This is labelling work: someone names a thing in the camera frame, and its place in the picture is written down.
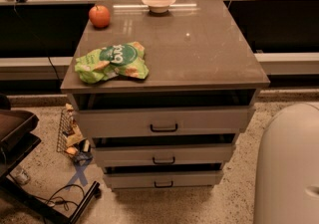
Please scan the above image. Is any black cart frame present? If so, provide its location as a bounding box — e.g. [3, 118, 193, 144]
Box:
[0, 95, 101, 224]

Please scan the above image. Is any wire snack basket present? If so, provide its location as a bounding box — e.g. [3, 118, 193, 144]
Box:
[57, 104, 93, 163]

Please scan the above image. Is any grey drawer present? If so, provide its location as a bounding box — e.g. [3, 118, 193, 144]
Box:
[104, 170, 223, 190]
[93, 144, 234, 167]
[75, 107, 255, 138]

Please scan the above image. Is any top grey drawer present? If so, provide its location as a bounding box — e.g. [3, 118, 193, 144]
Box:
[75, 107, 255, 138]

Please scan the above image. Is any middle grey drawer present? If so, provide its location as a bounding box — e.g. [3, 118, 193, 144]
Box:
[93, 144, 234, 167]

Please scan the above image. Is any red apple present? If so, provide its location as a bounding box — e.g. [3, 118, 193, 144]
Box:
[89, 5, 111, 28]

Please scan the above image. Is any blue tape cross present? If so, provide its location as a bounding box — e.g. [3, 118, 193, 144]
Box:
[68, 159, 91, 187]

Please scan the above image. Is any bottom grey drawer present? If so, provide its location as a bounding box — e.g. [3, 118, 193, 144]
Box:
[104, 170, 223, 190]

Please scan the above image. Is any green chip bag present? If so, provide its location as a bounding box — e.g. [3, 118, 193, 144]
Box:
[75, 42, 149, 84]

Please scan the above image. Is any white bowl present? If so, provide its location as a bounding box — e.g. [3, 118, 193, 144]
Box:
[142, 0, 175, 14]

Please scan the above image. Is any black floor cable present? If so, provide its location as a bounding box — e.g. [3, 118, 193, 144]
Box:
[31, 183, 87, 212]

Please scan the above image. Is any grey drawer cabinet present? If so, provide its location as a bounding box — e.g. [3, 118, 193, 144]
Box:
[61, 0, 269, 178]

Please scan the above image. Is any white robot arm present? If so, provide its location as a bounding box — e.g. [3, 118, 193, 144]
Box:
[253, 102, 319, 224]

